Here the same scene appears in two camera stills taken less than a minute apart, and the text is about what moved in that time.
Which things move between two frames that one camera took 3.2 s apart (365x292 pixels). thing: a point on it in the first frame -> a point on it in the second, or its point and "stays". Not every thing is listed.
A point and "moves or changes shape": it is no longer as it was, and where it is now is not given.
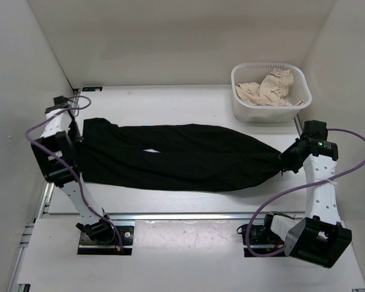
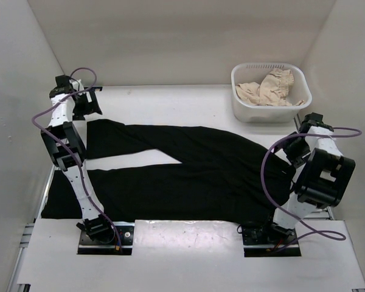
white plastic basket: [269, 92] stays
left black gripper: [76, 138] -> [90, 107]
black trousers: [171, 157] moves or changes shape
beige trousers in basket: [273, 90] stays
